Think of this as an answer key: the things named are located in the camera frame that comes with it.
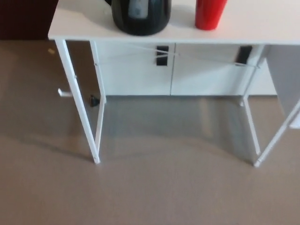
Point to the black electric kettle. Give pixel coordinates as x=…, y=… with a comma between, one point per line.
x=140, y=23

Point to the red plastic cup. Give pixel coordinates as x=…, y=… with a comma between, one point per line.
x=207, y=18

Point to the white cabinet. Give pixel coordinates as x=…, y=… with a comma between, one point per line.
x=136, y=79

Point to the small black floor object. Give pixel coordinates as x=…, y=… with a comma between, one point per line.
x=93, y=101

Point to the white floor doorstop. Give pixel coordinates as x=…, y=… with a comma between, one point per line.
x=63, y=93

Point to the dark brown door panel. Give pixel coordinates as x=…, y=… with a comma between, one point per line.
x=23, y=18

